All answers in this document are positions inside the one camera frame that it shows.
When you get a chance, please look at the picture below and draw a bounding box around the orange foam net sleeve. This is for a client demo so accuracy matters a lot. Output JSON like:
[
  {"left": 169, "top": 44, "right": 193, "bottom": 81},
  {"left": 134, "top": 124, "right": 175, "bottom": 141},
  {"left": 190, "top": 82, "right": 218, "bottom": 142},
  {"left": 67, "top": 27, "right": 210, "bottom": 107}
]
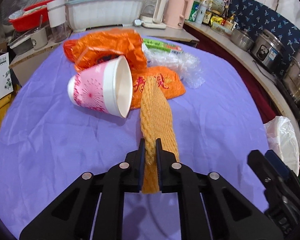
[{"left": 140, "top": 76, "right": 179, "bottom": 194}]

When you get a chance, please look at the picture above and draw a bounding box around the pink paper cup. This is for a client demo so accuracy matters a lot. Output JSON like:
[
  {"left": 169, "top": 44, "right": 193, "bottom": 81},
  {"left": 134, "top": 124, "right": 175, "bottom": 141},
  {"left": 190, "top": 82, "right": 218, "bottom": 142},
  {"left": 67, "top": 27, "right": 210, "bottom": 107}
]
[{"left": 67, "top": 55, "right": 133, "bottom": 118}]

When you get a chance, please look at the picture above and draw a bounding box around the orange printed plastic bag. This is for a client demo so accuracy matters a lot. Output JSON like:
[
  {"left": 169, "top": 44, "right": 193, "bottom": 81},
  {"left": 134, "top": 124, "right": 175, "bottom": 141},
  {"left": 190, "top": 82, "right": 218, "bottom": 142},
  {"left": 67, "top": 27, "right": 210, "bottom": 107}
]
[{"left": 130, "top": 66, "right": 186, "bottom": 109}]

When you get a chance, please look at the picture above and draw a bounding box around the clear plastic wrap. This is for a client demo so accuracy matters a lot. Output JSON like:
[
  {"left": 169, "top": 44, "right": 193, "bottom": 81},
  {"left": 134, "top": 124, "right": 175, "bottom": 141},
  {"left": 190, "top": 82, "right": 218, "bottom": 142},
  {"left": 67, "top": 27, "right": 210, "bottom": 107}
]
[{"left": 142, "top": 47, "right": 205, "bottom": 89}]

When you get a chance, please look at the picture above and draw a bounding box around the red-orange plastic bag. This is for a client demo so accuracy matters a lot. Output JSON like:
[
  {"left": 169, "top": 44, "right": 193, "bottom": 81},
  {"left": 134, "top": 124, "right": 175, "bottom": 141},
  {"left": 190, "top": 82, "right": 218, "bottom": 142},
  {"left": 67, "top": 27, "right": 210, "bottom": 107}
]
[{"left": 63, "top": 28, "right": 147, "bottom": 72}]

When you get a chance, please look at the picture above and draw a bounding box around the green toothpaste box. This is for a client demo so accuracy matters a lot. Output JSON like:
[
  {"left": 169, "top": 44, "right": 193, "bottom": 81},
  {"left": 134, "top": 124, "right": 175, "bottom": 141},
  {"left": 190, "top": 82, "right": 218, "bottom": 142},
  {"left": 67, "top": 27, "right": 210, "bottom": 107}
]
[{"left": 143, "top": 38, "right": 183, "bottom": 55}]

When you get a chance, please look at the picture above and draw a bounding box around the white lined trash bin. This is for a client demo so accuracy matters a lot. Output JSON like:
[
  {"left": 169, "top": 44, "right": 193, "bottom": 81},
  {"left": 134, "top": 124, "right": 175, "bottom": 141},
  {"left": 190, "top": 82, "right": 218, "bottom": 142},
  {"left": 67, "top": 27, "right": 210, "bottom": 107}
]
[{"left": 264, "top": 116, "right": 300, "bottom": 176}]

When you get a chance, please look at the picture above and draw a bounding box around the purple tablecloth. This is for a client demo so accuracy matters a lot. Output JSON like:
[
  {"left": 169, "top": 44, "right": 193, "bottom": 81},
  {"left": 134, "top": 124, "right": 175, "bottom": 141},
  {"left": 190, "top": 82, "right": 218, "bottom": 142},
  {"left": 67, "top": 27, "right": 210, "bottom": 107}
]
[{"left": 0, "top": 46, "right": 268, "bottom": 237}]

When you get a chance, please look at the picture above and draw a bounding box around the black induction cooker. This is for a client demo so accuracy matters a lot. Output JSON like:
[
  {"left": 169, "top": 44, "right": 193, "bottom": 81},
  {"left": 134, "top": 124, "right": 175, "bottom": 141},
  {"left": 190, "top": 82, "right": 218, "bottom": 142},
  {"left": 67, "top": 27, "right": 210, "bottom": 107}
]
[{"left": 273, "top": 75, "right": 300, "bottom": 121}]

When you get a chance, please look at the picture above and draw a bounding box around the large steel steamer pot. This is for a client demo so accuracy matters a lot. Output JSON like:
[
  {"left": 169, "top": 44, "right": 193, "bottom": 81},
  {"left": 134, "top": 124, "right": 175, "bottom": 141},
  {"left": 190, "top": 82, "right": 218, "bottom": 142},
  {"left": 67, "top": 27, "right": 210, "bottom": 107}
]
[{"left": 283, "top": 47, "right": 300, "bottom": 106}]

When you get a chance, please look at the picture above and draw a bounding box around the green white cardboard box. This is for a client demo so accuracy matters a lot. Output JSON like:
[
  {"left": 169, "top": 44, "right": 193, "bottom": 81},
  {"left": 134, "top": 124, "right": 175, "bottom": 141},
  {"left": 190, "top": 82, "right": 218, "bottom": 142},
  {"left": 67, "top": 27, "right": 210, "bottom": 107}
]
[{"left": 0, "top": 53, "right": 13, "bottom": 99}]

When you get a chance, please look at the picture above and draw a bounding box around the steel rice cooker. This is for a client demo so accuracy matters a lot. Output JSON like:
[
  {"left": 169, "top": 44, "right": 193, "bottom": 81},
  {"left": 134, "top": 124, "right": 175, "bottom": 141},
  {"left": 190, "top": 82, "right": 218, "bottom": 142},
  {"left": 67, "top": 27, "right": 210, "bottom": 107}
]
[{"left": 250, "top": 29, "right": 285, "bottom": 73}]

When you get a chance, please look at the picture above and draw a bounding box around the red counter skirt cloth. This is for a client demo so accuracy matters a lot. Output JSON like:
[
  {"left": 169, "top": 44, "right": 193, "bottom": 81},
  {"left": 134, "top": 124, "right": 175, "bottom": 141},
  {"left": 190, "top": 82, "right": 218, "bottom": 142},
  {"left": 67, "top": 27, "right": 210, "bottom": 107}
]
[{"left": 183, "top": 25, "right": 280, "bottom": 124}]

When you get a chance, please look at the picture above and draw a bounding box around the small steel pot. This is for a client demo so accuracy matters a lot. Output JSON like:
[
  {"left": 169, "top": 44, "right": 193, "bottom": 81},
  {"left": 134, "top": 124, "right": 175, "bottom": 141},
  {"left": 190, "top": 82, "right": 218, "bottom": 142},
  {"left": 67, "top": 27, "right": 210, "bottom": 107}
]
[{"left": 230, "top": 29, "right": 254, "bottom": 51}]

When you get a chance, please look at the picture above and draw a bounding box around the small grey mug pot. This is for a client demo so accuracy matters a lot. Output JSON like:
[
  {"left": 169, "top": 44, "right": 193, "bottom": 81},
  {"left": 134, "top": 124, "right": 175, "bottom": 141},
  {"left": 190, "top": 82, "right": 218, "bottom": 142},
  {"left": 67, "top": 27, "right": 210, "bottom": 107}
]
[{"left": 8, "top": 27, "right": 48, "bottom": 55}]

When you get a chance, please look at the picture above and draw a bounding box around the dark soy sauce bottle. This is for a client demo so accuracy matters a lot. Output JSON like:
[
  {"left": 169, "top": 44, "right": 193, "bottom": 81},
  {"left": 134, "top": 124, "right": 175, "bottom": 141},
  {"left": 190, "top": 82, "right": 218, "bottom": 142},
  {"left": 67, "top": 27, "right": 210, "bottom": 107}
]
[{"left": 202, "top": 2, "right": 213, "bottom": 25}]

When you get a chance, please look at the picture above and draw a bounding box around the white bottle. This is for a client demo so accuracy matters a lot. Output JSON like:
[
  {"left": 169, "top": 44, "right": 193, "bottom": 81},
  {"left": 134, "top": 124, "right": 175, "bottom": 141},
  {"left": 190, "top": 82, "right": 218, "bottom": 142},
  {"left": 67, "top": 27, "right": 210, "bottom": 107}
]
[{"left": 195, "top": 3, "right": 207, "bottom": 24}]

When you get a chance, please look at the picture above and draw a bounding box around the red plastic basin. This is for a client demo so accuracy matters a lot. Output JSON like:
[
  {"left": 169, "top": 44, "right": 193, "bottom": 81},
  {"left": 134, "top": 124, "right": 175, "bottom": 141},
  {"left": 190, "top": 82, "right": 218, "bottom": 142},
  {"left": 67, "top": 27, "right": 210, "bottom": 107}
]
[{"left": 8, "top": 0, "right": 53, "bottom": 32}]

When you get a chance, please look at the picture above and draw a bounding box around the navy floral backsplash cloth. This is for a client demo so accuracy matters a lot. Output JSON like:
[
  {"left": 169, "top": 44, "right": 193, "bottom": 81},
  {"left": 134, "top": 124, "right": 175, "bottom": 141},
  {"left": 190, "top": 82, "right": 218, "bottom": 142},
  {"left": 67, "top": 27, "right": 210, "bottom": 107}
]
[{"left": 229, "top": 0, "right": 300, "bottom": 64}]

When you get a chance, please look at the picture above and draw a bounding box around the white cup jar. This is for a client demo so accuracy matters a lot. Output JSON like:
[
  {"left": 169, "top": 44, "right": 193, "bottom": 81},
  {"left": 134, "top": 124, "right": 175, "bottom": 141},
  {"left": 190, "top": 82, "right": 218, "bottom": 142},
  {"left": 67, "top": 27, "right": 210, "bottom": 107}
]
[{"left": 47, "top": 0, "right": 67, "bottom": 43}]

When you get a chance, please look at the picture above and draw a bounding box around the pink electric kettle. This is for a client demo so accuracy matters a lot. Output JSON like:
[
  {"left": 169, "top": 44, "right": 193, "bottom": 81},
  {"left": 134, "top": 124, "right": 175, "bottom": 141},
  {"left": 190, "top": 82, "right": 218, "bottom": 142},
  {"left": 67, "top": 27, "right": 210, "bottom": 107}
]
[{"left": 163, "top": 0, "right": 194, "bottom": 29}]

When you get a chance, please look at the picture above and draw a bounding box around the green tin can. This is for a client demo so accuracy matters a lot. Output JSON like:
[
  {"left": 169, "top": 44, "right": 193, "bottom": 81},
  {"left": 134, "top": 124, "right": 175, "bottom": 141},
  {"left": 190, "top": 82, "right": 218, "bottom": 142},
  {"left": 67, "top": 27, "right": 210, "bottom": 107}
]
[{"left": 189, "top": 1, "right": 200, "bottom": 22}]

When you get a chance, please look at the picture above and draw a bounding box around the dish rack with grey lid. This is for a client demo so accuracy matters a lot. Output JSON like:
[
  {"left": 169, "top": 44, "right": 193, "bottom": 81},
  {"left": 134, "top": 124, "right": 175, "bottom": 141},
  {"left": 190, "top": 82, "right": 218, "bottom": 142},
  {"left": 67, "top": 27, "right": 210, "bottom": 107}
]
[{"left": 66, "top": 0, "right": 144, "bottom": 32}]

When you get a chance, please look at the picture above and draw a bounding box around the white glass kettle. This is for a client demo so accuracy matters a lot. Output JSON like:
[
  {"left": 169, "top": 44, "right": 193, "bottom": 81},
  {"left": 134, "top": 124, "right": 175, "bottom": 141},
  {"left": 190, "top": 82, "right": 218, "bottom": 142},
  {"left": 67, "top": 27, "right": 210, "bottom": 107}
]
[{"left": 140, "top": 0, "right": 167, "bottom": 29}]

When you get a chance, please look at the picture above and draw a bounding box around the black power cable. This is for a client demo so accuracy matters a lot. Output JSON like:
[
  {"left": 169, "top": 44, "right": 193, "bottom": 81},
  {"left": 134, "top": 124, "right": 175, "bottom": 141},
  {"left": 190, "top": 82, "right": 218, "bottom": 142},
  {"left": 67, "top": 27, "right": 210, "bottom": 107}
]
[{"left": 252, "top": 60, "right": 278, "bottom": 81}]

